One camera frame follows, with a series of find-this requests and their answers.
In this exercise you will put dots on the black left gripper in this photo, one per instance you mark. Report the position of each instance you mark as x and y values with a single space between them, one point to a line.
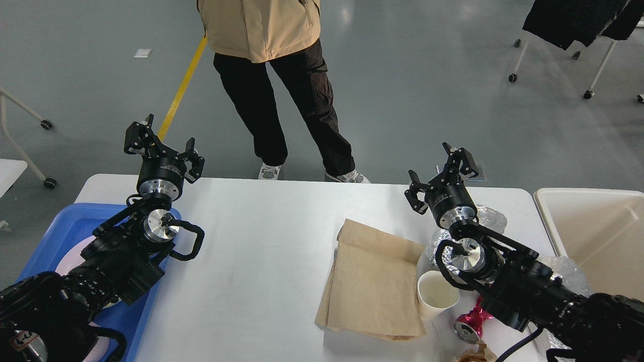
160 171

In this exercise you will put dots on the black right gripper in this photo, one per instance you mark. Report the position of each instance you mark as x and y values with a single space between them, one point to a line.
449 201

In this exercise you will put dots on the aluminium foil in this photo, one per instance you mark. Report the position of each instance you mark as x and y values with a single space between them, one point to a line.
488 217

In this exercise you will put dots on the white paper cup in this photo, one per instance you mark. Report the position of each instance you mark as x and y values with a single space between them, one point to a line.
434 295

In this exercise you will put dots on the brown paper bag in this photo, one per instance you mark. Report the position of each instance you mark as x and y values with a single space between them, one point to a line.
371 287

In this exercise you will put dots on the pink plate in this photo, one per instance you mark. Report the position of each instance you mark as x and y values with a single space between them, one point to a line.
73 257

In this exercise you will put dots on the pink mug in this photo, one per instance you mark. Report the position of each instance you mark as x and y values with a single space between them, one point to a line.
99 350

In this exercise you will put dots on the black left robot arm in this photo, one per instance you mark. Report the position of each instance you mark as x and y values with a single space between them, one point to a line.
50 317

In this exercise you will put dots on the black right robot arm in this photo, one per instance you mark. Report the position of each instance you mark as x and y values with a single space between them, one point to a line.
514 286

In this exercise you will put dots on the right metal floor plate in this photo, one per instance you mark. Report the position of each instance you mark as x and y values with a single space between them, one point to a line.
481 176

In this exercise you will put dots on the blue plastic tray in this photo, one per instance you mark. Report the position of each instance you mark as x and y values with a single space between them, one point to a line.
70 226

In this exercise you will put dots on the person in beige jacket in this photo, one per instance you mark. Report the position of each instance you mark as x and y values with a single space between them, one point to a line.
248 36

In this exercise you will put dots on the crushed pink can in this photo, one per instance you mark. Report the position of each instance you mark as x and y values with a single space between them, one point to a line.
469 326

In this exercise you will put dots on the beige plastic bin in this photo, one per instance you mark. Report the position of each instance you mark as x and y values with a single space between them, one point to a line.
601 231

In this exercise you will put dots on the white office chair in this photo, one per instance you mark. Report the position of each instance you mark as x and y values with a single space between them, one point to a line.
523 42

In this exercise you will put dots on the brown paper scrap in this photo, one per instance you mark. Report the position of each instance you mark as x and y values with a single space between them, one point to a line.
478 352

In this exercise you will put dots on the black jacket on chair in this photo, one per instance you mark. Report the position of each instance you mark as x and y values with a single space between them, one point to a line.
562 23

